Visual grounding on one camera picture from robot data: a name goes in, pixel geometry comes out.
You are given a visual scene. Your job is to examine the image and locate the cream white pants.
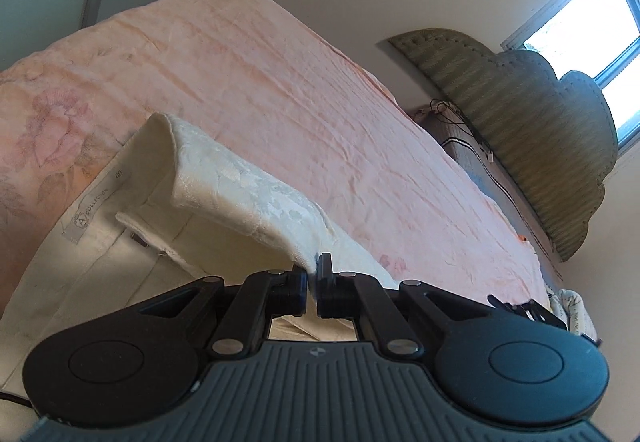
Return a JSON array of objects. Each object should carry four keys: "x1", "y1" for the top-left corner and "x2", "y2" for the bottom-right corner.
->
[{"x1": 1, "y1": 113, "x2": 394, "y2": 392}]

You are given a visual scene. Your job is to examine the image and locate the white patterned cloth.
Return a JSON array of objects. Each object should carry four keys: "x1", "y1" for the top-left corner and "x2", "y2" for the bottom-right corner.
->
[{"x1": 547, "y1": 287, "x2": 599, "y2": 341}]

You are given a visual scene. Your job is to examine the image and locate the green striped headboard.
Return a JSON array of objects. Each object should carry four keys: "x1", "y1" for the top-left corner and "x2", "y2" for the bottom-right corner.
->
[{"x1": 388, "y1": 28, "x2": 618, "y2": 260}]

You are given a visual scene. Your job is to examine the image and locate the pink floral bed sheet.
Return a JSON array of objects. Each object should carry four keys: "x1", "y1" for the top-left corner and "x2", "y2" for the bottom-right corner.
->
[{"x1": 1, "y1": 0, "x2": 546, "y2": 302}]

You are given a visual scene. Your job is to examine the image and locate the black charger cable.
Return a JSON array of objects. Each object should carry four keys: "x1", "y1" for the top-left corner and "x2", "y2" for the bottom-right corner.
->
[{"x1": 428, "y1": 98, "x2": 497, "y2": 163}]

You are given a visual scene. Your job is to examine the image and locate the window with metal frame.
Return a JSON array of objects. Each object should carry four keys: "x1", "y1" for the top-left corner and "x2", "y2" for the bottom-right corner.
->
[{"x1": 502, "y1": 0, "x2": 639, "y2": 149}]

